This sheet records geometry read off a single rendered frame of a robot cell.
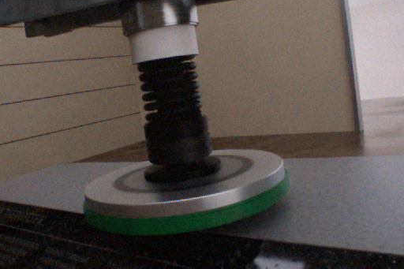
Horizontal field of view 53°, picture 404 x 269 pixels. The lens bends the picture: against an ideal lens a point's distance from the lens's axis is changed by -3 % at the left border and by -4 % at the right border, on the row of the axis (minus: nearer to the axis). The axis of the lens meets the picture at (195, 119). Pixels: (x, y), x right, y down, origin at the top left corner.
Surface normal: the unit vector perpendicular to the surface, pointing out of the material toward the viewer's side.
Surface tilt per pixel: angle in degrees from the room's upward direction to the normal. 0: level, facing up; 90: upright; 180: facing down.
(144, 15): 90
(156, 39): 90
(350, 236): 0
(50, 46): 90
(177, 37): 90
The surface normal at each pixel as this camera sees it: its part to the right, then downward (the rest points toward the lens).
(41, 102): 0.80, -0.06
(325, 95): -0.58, 0.17
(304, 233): -0.15, -0.98
